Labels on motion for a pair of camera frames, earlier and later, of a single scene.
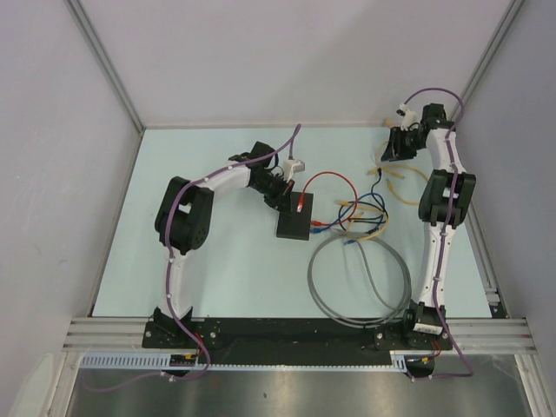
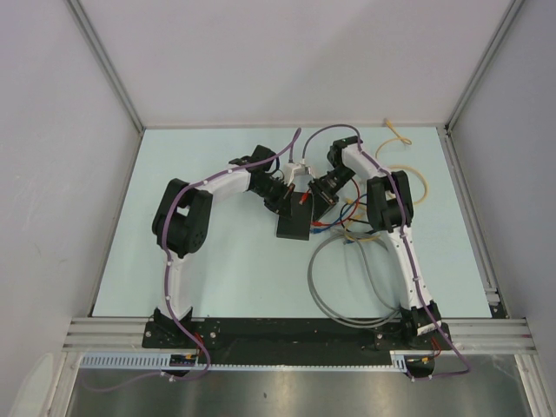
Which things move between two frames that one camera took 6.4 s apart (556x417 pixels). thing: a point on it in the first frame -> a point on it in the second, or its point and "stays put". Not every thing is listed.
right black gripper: x=394 y=150 -> x=321 y=206
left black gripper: x=281 y=201 stays put
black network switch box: x=293 y=224 stays put
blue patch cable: x=314 y=230 stays put
